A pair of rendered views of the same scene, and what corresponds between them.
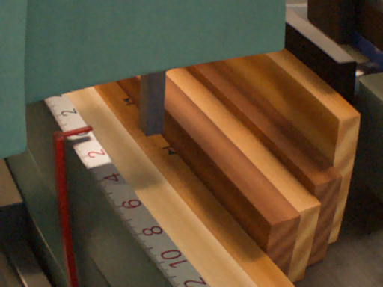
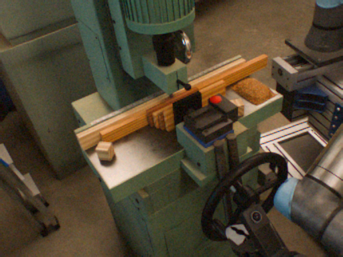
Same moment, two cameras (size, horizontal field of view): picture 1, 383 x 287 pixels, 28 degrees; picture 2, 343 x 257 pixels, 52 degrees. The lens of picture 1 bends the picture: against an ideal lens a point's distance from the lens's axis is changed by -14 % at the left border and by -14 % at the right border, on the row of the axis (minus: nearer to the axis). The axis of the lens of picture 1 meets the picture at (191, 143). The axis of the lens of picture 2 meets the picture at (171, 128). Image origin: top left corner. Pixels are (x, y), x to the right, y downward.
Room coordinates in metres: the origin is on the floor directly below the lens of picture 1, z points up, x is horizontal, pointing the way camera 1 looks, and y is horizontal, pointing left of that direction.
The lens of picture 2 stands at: (0.36, -0.85, 1.58)
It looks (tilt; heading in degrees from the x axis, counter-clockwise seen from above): 41 degrees down; 91
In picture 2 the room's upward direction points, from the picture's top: 8 degrees counter-clockwise
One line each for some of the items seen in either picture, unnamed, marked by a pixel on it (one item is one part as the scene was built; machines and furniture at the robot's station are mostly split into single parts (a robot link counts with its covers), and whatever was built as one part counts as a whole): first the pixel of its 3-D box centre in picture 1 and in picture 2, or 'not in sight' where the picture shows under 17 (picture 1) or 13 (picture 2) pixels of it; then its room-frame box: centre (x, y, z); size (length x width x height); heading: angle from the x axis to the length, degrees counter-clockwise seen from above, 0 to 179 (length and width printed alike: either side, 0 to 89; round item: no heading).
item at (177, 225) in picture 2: not in sight; (171, 195); (0.30, 0.12, 0.36); 0.58 x 0.45 x 0.71; 119
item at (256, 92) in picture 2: not in sight; (253, 87); (0.62, 0.06, 0.91); 0.12 x 0.09 x 0.03; 119
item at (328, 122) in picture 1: (238, 84); (195, 105); (0.42, -0.02, 0.94); 0.21 x 0.01 x 0.08; 29
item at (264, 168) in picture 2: not in sight; (262, 166); (0.65, 0.02, 0.58); 0.12 x 0.08 x 0.08; 119
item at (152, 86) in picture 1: (152, 84); not in sight; (0.36, 0.02, 0.97); 0.01 x 0.01 x 0.05; 29
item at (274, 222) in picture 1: (188, 166); (173, 106); (0.36, 0.00, 0.93); 0.18 x 0.02 x 0.06; 29
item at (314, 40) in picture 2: not in sight; (325, 32); (1.00, 0.43, 0.87); 0.15 x 0.15 x 0.10
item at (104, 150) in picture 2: not in sight; (105, 150); (0.16, -0.15, 0.92); 0.04 x 0.03 x 0.04; 161
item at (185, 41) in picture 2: not in sight; (179, 46); (0.40, 0.19, 1.02); 0.12 x 0.03 x 0.12; 119
